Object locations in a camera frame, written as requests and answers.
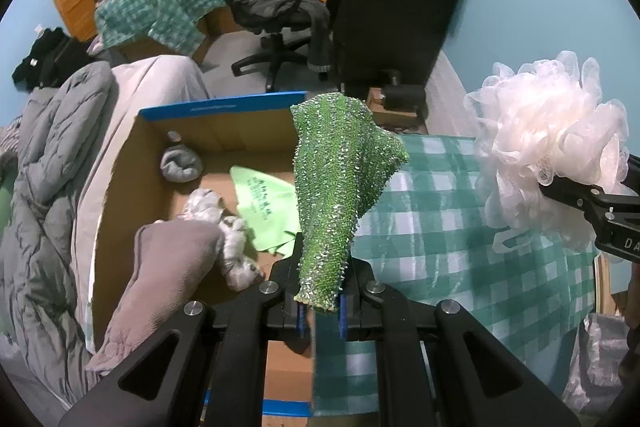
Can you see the black clothes pile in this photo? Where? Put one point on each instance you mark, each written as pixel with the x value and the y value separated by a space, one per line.
pixel 45 57

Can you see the clear plastic bag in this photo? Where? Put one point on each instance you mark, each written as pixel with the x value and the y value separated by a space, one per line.
pixel 595 357

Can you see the wooden frame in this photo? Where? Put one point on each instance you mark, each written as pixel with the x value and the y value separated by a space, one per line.
pixel 605 287

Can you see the black dumbbell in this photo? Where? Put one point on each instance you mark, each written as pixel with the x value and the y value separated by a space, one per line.
pixel 405 97

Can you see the black office chair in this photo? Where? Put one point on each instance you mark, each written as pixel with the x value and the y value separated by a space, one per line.
pixel 270 7

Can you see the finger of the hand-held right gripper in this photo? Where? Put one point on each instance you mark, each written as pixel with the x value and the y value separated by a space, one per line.
pixel 570 197
pixel 634 167

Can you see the blue-rimmed cardboard box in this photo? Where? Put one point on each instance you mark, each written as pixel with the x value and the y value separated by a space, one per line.
pixel 240 137

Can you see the plain brown cardboard box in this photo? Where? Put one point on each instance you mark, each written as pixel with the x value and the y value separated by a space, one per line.
pixel 217 19

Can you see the green sparkly scrub cloth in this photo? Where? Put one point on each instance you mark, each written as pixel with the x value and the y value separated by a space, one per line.
pixel 335 187

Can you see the white mesh bath loofah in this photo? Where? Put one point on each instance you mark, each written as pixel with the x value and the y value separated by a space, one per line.
pixel 530 132

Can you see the green checkered tablecloth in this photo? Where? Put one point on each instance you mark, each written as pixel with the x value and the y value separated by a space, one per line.
pixel 440 232

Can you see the gray sock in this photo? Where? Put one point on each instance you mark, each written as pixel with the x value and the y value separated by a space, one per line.
pixel 180 164

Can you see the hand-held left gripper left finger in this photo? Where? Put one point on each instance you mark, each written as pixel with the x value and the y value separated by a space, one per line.
pixel 300 322

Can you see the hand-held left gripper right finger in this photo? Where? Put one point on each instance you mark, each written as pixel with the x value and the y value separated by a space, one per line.
pixel 342 318

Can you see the green checkered cloth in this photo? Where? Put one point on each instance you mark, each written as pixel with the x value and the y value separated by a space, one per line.
pixel 150 7

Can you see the small wooden box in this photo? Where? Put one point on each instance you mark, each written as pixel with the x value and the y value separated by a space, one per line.
pixel 375 107

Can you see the neon green cloth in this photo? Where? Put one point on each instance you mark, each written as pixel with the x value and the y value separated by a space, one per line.
pixel 260 202

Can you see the gray towel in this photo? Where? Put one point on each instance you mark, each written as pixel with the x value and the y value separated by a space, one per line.
pixel 165 272

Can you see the gray knit scarf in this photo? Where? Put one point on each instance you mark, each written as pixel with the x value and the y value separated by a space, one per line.
pixel 320 52

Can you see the grey puffy jacket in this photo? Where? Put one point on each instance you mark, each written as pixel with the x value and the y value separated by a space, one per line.
pixel 45 182

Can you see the white gray sock ball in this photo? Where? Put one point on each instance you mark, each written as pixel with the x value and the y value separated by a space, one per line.
pixel 240 252
pixel 202 207

